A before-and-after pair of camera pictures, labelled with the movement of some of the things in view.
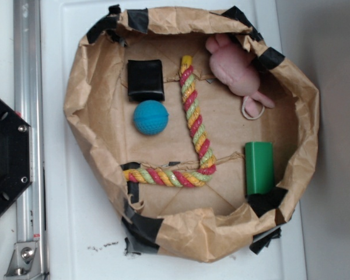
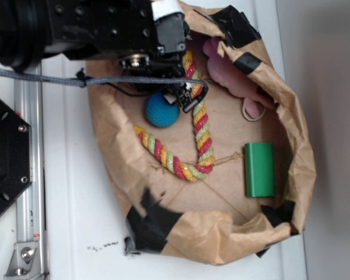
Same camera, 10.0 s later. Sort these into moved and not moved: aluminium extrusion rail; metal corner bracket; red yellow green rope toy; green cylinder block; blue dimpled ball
Moved: blue dimpled ball; red yellow green rope toy
Not moved: green cylinder block; aluminium extrusion rail; metal corner bracket
